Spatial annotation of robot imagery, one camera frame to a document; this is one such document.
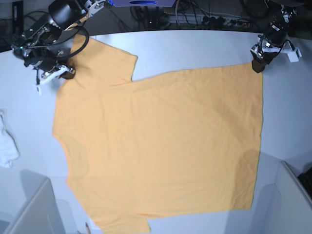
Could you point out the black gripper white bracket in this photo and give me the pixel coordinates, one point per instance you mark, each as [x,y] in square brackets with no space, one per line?
[265,51]

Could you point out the black gripper with bracket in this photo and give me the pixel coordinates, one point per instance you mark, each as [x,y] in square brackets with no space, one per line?
[33,47]

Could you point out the orange T-shirt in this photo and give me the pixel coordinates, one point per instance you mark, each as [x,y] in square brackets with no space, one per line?
[182,142]

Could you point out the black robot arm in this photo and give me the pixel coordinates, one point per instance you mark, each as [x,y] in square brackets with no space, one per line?
[275,40]

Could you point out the black orange robot arm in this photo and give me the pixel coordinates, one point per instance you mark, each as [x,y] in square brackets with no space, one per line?
[71,14]

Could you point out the blue grey device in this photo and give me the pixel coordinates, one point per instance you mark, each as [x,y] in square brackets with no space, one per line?
[152,3]

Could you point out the white crumpled cloth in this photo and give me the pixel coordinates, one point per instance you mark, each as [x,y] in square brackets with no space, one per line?
[8,148]

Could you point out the grey bin left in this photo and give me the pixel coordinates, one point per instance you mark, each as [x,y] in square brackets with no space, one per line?
[39,214]

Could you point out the grey bin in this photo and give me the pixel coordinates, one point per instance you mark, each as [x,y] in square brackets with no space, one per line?
[39,214]
[283,207]

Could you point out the grey bin right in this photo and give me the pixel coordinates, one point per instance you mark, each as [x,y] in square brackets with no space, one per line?
[283,207]

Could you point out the pencil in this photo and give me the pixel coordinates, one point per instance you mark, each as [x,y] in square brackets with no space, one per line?
[87,228]

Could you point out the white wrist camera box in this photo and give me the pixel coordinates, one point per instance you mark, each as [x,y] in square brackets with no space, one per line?
[293,54]
[38,89]

